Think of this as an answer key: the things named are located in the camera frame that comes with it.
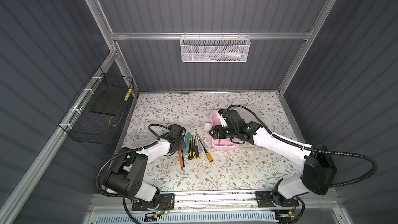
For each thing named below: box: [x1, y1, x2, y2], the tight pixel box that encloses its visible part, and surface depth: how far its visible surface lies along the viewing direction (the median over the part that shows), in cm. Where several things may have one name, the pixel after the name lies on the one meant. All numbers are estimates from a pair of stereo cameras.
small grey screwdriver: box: [197, 140, 203, 157], surface depth 93 cm
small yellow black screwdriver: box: [194, 137, 201, 160], surface depth 90 cm
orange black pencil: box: [178, 149, 183, 170], surface depth 89 cm
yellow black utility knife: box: [186, 131, 192, 154], surface depth 96 cm
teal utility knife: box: [182, 131, 192, 154], surface depth 96 cm
